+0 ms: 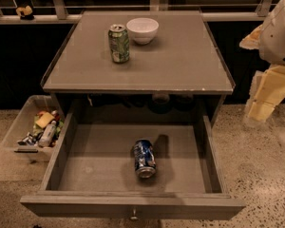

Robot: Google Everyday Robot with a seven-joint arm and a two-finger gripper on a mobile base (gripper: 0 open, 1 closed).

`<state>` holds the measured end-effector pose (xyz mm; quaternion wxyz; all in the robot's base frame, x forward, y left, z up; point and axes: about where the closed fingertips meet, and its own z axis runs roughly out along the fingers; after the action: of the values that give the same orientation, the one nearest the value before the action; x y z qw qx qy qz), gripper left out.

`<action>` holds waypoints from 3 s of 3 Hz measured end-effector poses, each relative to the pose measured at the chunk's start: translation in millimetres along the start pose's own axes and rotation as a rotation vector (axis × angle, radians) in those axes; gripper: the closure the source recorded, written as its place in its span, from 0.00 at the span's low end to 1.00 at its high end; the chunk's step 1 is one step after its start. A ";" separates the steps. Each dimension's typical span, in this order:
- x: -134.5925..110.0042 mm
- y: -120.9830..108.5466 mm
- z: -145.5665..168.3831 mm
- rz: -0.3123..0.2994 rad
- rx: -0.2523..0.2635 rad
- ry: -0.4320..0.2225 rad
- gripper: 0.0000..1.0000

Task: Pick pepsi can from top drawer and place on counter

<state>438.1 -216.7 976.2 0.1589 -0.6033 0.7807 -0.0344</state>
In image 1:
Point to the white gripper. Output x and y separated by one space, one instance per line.
277 39

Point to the blue pepsi can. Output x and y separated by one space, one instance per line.
145 165

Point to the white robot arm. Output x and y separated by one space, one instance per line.
267 89

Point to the grey cabinet counter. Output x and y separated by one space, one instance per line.
181 59

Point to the green soda can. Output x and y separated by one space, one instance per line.
118 43

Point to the open grey top drawer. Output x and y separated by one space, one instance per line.
92 172

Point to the metal drawer knob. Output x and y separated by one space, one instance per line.
134 216

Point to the white bowl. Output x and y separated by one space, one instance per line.
142 30

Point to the metal window railing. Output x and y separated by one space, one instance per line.
142 7

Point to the yellow sponge in bin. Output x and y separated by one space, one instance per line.
44 119

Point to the white bottle in bin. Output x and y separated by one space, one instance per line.
48 134

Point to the clear plastic bin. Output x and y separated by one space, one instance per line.
22 138

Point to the yellow object on ledge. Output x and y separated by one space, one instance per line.
25 12

